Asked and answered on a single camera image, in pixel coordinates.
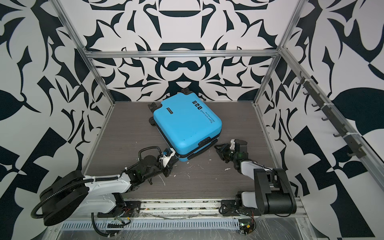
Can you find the black wall hook rack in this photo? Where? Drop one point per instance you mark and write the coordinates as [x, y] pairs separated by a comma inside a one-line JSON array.
[[333, 115]]

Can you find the blue hard-shell suitcase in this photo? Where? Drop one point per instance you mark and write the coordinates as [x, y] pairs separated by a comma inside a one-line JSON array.
[[187, 124]]

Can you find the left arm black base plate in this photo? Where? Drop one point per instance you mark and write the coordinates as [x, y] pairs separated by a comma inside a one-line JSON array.
[[128, 209]]

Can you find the white slotted cable duct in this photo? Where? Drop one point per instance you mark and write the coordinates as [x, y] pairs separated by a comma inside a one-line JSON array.
[[180, 224]]

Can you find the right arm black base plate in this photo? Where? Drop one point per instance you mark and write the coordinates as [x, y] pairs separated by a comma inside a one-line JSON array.
[[231, 208]]

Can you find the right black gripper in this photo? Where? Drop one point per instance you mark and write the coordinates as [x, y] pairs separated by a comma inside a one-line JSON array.
[[222, 151]]

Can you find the aluminium frame rails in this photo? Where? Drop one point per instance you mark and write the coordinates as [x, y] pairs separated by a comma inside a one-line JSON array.
[[371, 161]]

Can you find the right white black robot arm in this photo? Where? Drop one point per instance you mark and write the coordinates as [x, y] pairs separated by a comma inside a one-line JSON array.
[[272, 193]]

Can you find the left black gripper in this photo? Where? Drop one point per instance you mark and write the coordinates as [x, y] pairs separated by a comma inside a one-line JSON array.
[[169, 167]]

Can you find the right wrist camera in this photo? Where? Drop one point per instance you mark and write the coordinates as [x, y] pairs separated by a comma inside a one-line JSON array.
[[232, 145]]

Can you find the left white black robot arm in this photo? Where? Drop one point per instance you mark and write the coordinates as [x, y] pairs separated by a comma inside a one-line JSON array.
[[78, 194]]

